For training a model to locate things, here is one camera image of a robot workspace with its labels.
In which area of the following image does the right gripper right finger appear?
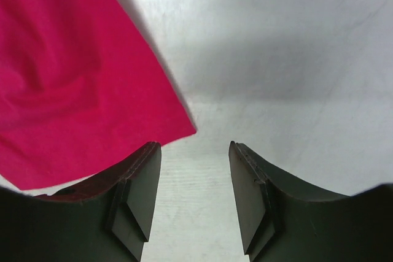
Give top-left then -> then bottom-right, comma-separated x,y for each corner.
228,142 -> 392,261

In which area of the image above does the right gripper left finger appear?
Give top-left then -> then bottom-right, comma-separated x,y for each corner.
1,142 -> 161,261

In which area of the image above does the magenta red t shirt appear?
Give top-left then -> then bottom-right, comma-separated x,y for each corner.
1,0 -> 196,190

